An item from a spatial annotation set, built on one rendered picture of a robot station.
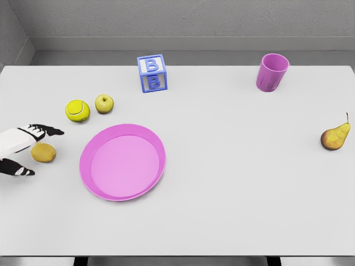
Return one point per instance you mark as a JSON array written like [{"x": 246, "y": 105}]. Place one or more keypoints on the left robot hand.
[{"x": 16, "y": 140}]

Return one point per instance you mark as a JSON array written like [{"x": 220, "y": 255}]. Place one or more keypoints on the yellow lemon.
[{"x": 43, "y": 153}]

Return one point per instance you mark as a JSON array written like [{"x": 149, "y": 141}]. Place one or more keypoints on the pink plate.
[{"x": 123, "y": 163}]

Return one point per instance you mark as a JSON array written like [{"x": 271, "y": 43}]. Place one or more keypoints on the yellow tennis ball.
[{"x": 77, "y": 111}]

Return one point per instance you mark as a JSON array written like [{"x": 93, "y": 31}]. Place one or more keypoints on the green apple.
[{"x": 104, "y": 104}]

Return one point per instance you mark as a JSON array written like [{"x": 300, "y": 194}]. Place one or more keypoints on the blue letter block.
[{"x": 152, "y": 73}]

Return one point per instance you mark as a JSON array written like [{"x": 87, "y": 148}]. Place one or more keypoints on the pink ribbed cup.
[{"x": 270, "y": 73}]

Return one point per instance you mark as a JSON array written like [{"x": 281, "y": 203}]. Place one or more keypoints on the yellow-brown pear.
[{"x": 334, "y": 137}]

